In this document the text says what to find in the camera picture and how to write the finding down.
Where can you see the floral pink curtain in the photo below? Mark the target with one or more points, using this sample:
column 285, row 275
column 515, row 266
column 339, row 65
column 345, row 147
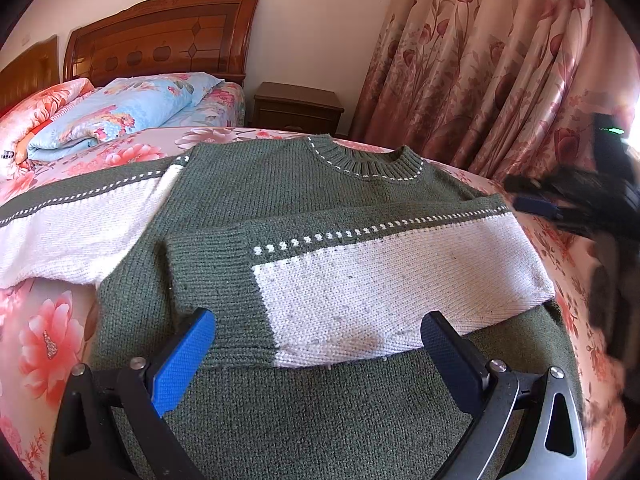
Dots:
column 498, row 87

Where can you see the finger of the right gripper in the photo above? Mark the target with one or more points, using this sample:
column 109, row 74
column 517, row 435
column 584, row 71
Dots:
column 515, row 184
column 538, row 207

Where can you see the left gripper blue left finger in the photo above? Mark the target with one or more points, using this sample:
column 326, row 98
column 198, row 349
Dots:
column 174, row 367

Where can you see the green knit sweater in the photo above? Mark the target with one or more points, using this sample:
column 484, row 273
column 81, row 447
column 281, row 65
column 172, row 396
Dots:
column 320, row 269

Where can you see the wooden nightstand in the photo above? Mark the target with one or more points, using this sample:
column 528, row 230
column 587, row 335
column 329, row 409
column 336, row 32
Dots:
column 292, row 108

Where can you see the large wooden headboard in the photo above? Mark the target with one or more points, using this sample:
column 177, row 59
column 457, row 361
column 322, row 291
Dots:
column 161, row 37

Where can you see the small wooden headboard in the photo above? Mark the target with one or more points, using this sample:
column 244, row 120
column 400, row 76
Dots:
column 33, row 70

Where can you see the pink floral pillow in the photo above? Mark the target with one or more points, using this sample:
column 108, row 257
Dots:
column 20, row 122

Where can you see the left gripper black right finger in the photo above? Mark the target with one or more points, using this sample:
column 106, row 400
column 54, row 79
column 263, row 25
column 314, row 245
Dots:
column 460, row 364

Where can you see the light blue floral pillow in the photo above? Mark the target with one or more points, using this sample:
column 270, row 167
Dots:
column 123, row 107

